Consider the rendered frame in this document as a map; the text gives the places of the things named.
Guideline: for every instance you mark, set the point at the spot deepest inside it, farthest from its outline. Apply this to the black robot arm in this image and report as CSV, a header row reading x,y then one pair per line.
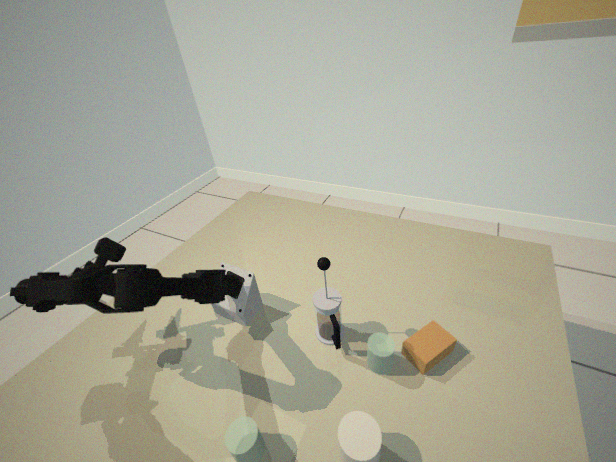
x,y
133,287

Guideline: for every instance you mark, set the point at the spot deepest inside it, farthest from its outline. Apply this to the orange rectangular block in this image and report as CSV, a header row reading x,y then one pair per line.
x,y
428,346

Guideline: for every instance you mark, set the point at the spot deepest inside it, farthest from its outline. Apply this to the glass french press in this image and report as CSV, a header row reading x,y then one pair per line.
x,y
327,305

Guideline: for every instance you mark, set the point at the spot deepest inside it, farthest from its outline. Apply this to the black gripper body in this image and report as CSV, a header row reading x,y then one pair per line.
x,y
106,249

